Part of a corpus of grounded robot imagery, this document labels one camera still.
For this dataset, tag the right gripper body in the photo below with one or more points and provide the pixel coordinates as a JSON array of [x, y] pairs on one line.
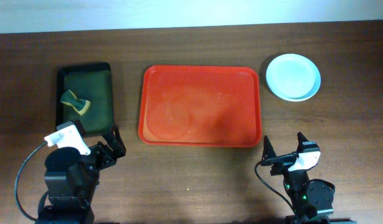
[[280, 163]]

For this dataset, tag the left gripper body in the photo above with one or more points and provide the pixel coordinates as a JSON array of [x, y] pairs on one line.
[[105, 149]]

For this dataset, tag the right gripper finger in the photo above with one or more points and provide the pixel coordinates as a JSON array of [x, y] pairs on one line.
[[302, 139], [268, 150]]

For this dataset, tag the white plate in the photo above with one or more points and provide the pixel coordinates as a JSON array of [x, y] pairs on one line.
[[307, 96]]

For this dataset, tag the green and yellow sponge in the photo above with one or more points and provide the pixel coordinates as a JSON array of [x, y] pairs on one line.
[[81, 106]]

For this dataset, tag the light blue plate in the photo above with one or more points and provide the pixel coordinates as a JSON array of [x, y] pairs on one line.
[[293, 75]]

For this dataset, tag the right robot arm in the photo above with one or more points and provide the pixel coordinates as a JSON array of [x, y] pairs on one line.
[[310, 199]]

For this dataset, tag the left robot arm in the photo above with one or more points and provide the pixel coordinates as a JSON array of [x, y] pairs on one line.
[[72, 173]]

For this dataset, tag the green cloth in tray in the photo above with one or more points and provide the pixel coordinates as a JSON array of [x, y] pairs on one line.
[[97, 88]]

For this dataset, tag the red plastic tray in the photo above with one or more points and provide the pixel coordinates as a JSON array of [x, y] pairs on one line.
[[190, 105]]

